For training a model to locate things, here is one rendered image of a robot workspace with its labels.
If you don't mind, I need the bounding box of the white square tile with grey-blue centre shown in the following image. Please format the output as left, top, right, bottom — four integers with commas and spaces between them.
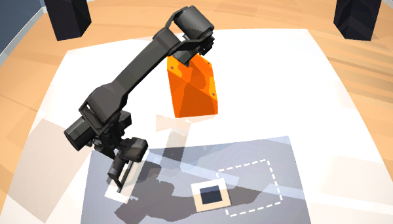
192, 178, 231, 212

